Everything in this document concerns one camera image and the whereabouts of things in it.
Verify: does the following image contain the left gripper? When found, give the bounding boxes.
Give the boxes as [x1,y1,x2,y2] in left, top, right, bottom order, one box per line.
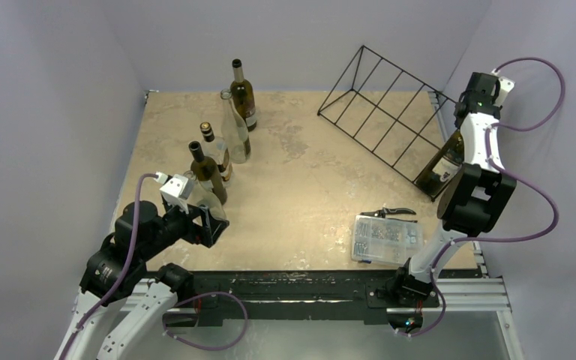
[140,195,228,259]

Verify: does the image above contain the dark green bottle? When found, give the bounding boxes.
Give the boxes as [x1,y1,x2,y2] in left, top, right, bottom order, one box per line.
[415,130,465,197]
[188,141,228,205]

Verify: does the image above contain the dark green bottle front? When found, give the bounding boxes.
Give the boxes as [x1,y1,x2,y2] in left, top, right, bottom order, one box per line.
[415,130,465,197]

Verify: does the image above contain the clear glass bottle short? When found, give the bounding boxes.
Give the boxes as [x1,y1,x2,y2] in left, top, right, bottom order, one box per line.
[183,170,227,221]

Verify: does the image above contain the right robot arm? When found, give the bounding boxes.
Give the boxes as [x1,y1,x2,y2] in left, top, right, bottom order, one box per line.
[385,71,517,305]

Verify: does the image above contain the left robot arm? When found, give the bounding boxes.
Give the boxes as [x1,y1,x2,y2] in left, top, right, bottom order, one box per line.
[55,200,230,359]

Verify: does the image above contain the clear square bottle gold cap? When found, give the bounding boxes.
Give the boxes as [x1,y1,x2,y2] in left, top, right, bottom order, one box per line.
[199,121,233,187]

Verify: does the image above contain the tall clear glass bottle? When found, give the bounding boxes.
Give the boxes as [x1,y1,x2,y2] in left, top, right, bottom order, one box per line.
[220,88,251,164]

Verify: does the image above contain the dark bottle at back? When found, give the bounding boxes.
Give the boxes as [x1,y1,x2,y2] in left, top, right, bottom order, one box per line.
[229,58,257,131]

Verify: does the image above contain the clear plastic screw box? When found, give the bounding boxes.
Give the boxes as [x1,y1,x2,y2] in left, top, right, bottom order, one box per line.
[351,215,423,266]

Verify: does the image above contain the black pliers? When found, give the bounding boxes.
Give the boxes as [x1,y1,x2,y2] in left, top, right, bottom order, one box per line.
[359,207,417,218]

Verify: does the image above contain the purple cable loop below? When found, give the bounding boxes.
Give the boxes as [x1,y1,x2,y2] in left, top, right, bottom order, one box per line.
[162,290,249,352]

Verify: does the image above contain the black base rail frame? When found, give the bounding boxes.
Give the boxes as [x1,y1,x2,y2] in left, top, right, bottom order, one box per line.
[74,269,510,329]

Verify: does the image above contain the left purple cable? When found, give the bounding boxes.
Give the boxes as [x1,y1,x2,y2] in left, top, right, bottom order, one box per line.
[56,172,162,360]

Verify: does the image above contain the purple cable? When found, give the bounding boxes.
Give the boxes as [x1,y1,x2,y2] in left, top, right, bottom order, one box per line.
[56,172,162,360]
[394,57,566,339]

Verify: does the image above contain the black wire wine rack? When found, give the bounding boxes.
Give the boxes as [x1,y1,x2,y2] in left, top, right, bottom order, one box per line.
[316,45,457,200]

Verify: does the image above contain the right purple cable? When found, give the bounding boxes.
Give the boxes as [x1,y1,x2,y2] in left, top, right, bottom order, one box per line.
[394,57,566,339]

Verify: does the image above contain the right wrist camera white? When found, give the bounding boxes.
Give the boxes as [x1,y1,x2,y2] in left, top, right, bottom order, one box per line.
[490,69,515,107]

